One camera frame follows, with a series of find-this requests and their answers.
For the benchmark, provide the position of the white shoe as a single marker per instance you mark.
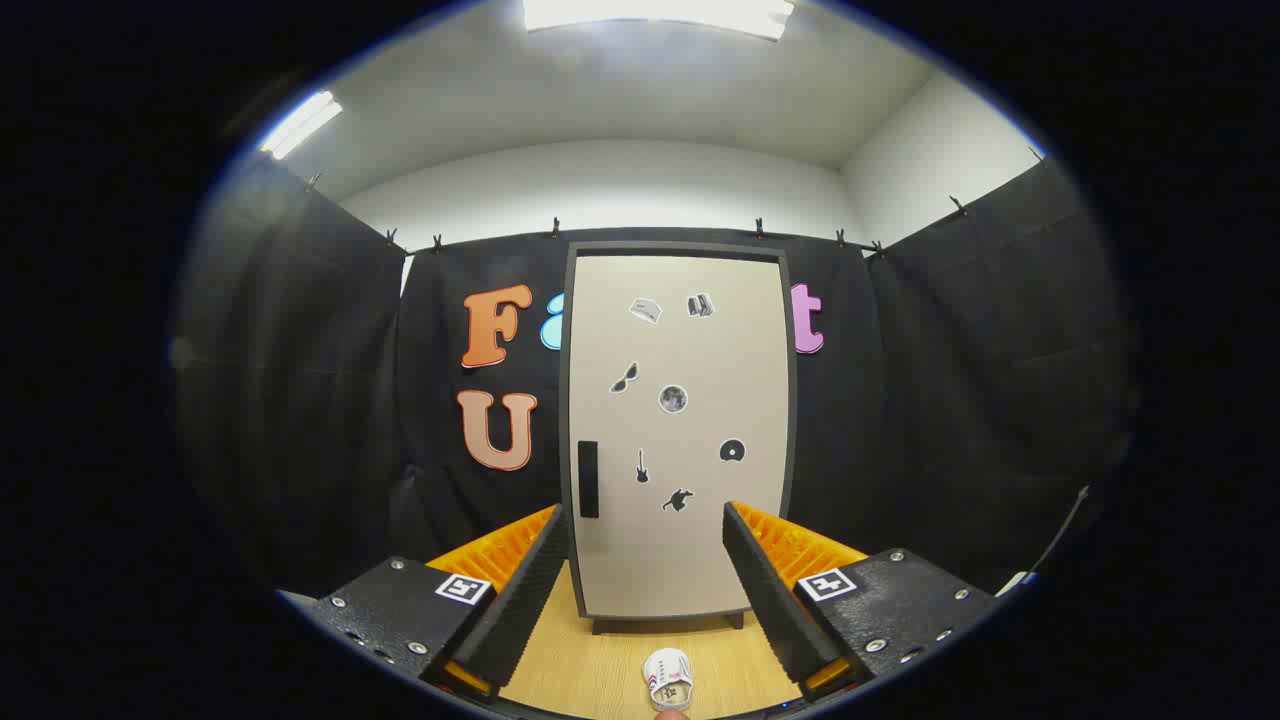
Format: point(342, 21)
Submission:
point(668, 675)

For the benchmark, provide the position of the row of black cloth clips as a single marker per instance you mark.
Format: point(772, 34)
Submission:
point(555, 228)

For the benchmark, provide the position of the grey shoe cabinet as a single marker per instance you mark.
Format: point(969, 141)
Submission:
point(680, 248)

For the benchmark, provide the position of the wide ceiling light panel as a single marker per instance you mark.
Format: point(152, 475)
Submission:
point(650, 12)

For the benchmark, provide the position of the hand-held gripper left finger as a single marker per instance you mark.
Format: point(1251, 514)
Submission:
point(520, 600)

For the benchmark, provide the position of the narrow ceiling light strip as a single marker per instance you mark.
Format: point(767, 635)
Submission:
point(300, 125)

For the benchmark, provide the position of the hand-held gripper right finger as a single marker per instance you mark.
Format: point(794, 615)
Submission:
point(775, 600)

